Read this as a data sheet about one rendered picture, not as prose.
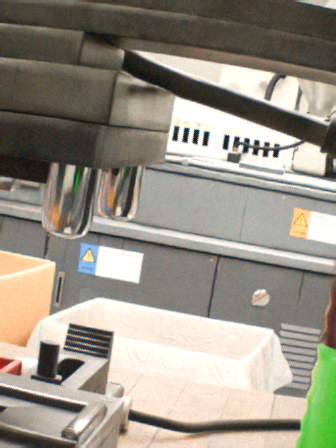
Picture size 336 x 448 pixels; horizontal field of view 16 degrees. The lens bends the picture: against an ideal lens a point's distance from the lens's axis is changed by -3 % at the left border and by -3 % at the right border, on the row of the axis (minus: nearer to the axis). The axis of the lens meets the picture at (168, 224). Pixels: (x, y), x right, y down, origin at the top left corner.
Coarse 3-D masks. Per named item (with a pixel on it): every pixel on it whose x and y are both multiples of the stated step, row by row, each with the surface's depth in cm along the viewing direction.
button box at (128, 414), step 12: (24, 372) 87; (108, 384) 90; (120, 384) 91; (120, 396) 89; (132, 420) 88; (144, 420) 88; (156, 420) 88; (168, 420) 88; (216, 420) 92; (228, 420) 93; (240, 420) 94; (252, 420) 94; (264, 420) 95; (276, 420) 96; (288, 420) 96; (300, 420) 97; (192, 432) 90
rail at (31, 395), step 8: (0, 384) 57; (8, 384) 57; (0, 392) 57; (8, 392) 57; (16, 392) 57; (24, 392) 57; (32, 392) 57; (40, 392) 57; (32, 400) 57; (40, 400) 57; (48, 400) 57; (56, 400) 57; (64, 400) 57; (72, 400) 57; (80, 400) 57; (64, 408) 57; (72, 408) 57; (80, 408) 57
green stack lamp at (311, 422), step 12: (324, 348) 25; (324, 360) 24; (312, 372) 25; (324, 372) 24; (312, 384) 25; (324, 384) 24; (312, 396) 25; (324, 396) 24; (312, 408) 25; (324, 408) 24; (312, 420) 24; (324, 420) 24; (300, 432) 25; (312, 432) 24; (324, 432) 24; (300, 444) 25; (312, 444) 24; (324, 444) 24
